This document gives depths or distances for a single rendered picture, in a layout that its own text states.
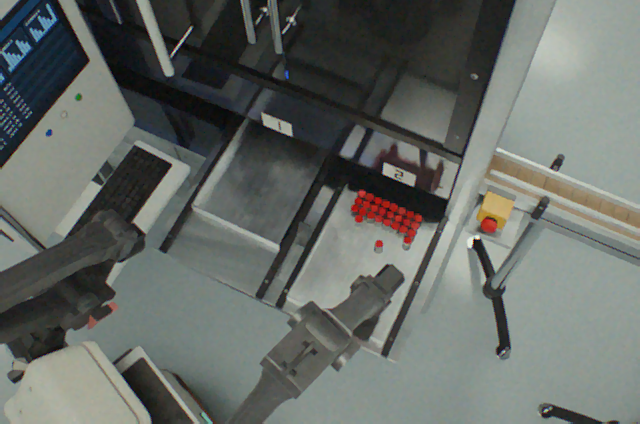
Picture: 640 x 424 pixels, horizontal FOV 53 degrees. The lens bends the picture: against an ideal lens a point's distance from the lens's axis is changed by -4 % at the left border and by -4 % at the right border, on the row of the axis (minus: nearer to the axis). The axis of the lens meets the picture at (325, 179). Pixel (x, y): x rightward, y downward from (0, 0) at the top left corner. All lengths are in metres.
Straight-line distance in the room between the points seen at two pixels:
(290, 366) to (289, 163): 0.93
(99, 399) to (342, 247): 0.78
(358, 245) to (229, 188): 0.38
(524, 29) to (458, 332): 1.68
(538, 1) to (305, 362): 0.64
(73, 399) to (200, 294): 1.51
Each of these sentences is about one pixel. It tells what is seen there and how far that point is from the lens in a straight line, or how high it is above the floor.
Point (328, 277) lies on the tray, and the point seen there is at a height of 0.88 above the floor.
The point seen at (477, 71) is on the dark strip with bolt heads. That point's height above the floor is 1.52.
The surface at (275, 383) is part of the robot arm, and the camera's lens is 1.00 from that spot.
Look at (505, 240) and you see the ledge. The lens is 1.79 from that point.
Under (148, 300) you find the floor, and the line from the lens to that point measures 2.71.
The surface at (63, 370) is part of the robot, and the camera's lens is 1.25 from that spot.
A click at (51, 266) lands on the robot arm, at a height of 1.48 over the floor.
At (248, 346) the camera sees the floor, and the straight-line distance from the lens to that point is 2.58.
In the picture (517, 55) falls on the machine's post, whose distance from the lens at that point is 1.17.
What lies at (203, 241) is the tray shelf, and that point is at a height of 0.88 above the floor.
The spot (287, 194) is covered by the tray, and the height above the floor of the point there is 0.88.
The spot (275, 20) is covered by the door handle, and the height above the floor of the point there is 1.53.
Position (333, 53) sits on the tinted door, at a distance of 1.39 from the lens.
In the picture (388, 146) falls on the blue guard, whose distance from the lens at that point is 1.57.
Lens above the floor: 2.50
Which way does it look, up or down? 63 degrees down
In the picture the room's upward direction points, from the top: 3 degrees counter-clockwise
